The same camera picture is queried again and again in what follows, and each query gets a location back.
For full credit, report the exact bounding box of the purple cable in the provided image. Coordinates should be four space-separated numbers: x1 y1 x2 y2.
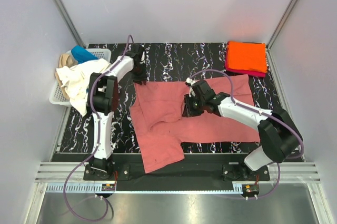
189 69 305 200
62 34 135 221

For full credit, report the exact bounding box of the salmon pink t-shirt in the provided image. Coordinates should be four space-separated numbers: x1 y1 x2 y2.
130 82 260 173

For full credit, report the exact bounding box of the blue t-shirt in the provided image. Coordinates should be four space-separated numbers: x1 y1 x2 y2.
71 45 98 64

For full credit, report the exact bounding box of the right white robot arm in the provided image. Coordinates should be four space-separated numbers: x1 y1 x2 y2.
183 79 303 181

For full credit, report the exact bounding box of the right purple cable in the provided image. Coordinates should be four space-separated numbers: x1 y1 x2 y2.
189 69 305 200

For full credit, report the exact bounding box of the folded magenta t-shirt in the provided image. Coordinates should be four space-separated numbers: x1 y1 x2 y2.
225 50 266 77

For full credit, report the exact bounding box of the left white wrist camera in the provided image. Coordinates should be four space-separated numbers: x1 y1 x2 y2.
140 50 146 64

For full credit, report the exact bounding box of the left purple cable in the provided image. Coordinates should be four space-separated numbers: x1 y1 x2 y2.
62 34 135 221

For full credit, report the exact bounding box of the folded orange t-shirt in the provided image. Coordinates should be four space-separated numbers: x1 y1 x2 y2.
225 41 267 74

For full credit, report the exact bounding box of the left aluminium frame post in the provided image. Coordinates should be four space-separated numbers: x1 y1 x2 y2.
53 0 87 47

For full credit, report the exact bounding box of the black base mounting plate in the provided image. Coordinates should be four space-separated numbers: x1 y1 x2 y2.
84 153 270 193

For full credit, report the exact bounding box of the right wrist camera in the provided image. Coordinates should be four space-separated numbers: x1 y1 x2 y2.
185 77 196 87

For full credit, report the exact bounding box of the aluminium frame post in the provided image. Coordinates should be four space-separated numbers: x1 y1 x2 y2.
53 0 87 47
266 0 299 50

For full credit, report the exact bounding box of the white t-shirt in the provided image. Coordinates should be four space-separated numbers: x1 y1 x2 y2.
56 59 111 116

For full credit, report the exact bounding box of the right aluminium frame post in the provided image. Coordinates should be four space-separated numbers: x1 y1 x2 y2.
266 0 299 50

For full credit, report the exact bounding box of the white plastic laundry basket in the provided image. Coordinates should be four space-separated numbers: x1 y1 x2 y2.
49 48 111 107

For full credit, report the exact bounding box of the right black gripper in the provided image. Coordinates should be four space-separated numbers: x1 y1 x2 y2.
182 94 205 118

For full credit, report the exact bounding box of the white slotted cable duct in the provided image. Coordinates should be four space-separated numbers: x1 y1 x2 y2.
46 183 260 193

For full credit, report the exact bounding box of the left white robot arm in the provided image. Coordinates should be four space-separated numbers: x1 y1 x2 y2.
84 44 147 181

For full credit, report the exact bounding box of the beige t-shirt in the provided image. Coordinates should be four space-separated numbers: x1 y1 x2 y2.
55 53 78 90

